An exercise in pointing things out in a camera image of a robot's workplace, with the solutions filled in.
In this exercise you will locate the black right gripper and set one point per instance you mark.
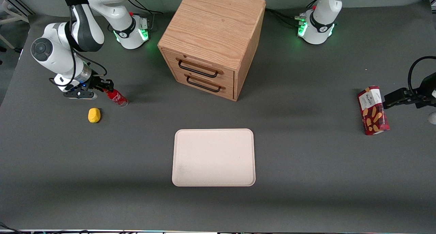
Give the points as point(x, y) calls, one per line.
point(96, 83)

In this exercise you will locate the wooden two-drawer cabinet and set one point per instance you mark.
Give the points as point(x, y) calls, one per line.
point(211, 26)

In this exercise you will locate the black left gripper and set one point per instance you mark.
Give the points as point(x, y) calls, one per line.
point(416, 97)

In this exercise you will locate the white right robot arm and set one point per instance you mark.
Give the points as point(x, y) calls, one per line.
point(51, 57)

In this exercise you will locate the aluminium frame strut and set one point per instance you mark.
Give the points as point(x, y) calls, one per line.
point(15, 0)

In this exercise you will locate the white rectangular tray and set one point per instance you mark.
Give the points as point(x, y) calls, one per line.
point(213, 157)

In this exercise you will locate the yellow lemon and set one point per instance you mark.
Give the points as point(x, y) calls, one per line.
point(94, 115)

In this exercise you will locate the red cookie box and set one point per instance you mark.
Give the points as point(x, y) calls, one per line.
point(373, 111)

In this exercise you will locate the red soda can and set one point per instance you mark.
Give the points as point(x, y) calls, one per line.
point(117, 98)

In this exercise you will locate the white tubular frame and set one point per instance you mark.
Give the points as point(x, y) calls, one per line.
point(8, 19)

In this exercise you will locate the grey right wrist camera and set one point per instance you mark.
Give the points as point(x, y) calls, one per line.
point(80, 94)

